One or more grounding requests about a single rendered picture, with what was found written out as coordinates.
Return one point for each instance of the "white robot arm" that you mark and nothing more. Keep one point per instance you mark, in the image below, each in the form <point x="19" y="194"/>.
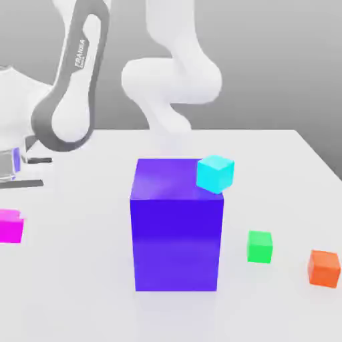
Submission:
<point x="173" y="80"/>

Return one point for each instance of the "small magenta cube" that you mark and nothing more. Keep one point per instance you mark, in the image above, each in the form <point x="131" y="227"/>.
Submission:
<point x="9" y="229"/>

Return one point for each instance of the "large purple box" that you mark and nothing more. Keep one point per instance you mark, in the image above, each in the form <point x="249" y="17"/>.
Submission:
<point x="176" y="240"/>

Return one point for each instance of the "small green cube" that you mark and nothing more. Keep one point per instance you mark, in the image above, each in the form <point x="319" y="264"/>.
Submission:
<point x="259" y="248"/>

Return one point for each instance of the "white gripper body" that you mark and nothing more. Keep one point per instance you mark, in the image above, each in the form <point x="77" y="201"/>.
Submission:
<point x="21" y="184"/>

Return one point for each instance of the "small orange cube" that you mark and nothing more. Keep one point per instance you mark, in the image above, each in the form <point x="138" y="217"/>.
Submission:
<point x="323" y="269"/>

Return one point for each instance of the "small cyan cube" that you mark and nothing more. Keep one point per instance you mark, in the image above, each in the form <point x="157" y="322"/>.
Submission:
<point x="213" y="173"/>

